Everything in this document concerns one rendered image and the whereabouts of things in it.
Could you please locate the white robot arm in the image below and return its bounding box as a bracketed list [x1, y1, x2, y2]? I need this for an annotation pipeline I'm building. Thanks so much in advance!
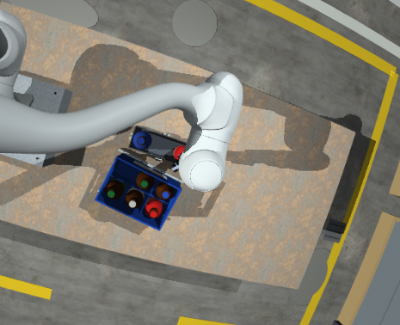
[0, 10, 243, 193]

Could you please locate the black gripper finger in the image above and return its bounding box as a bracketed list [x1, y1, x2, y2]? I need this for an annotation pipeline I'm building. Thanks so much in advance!
[171, 155, 181, 173]

